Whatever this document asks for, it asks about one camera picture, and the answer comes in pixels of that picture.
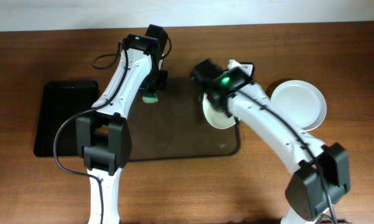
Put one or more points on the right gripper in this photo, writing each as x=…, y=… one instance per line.
x=212, y=98

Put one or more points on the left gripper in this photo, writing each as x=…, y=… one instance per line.
x=157, y=78

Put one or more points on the white plate top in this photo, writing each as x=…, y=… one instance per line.
x=216, y=119

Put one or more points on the white plate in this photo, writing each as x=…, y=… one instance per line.
x=216, y=119
x=314, y=109

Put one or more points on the green cleaning sponge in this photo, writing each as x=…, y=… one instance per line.
x=150, y=98

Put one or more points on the pale blue plate bottom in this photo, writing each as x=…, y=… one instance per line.
x=298, y=102

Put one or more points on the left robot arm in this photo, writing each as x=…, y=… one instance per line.
x=103, y=135

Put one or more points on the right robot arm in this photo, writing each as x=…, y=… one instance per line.
x=320, y=173

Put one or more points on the brown plastic serving tray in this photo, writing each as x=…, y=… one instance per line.
x=175, y=127

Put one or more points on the black rectangular tray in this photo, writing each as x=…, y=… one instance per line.
x=60, y=101

